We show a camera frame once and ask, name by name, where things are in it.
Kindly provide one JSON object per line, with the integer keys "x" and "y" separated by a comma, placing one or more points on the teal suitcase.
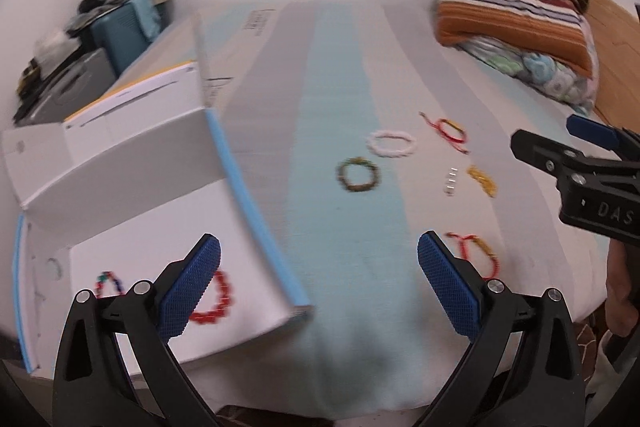
{"x": 120, "y": 37}

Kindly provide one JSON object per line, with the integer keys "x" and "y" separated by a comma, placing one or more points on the grey suitcase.
{"x": 75, "y": 82}

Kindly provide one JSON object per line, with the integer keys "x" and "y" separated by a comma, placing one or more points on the person's right hand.
{"x": 622, "y": 292}

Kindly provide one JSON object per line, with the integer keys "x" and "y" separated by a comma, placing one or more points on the folded striped blanket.
{"x": 500, "y": 12}

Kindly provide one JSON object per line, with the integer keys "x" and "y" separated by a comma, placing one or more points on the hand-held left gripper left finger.
{"x": 192, "y": 287}

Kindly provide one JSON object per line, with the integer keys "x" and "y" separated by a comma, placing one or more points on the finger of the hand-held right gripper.
{"x": 590, "y": 129}
{"x": 535, "y": 149}

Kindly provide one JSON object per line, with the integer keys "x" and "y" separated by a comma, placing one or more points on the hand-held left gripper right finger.
{"x": 445, "y": 287}

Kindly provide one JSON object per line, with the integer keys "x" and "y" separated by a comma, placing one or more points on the black bag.
{"x": 95, "y": 4}

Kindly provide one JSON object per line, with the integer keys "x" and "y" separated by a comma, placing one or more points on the floral quilt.
{"x": 545, "y": 72}

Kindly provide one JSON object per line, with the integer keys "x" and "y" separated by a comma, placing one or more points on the giraffe pattern cloth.
{"x": 590, "y": 339}

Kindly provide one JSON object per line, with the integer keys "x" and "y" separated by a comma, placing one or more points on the wooden headboard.
{"x": 615, "y": 47}

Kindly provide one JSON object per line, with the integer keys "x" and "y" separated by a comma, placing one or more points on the white cardboard box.
{"x": 150, "y": 217}

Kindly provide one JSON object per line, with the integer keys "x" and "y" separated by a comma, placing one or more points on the white plastic bag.
{"x": 52, "y": 44}

